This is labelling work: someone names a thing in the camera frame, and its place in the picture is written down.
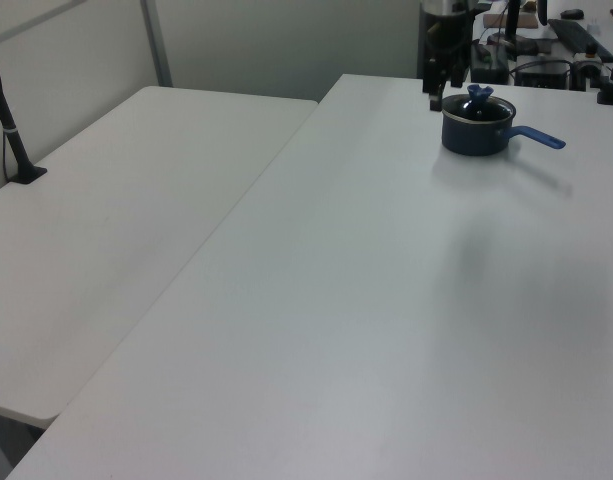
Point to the glass lid with blue knob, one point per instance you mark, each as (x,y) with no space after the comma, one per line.
(478,112)

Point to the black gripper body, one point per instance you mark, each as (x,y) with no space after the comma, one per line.
(443,35)

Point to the dark blue saucepan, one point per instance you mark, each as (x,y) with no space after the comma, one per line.
(473,137)

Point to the black computer mouse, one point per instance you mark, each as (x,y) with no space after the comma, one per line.
(572,13)

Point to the black monitor stand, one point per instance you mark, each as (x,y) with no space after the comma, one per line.
(512,30)

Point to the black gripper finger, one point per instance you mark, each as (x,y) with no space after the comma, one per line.
(432,80)
(456,74)

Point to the black electronics box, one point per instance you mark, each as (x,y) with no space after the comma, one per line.
(488,62)

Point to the black keyboard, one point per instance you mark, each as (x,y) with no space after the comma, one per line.
(578,35)

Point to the grey partition post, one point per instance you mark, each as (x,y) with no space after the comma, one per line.
(158,40)

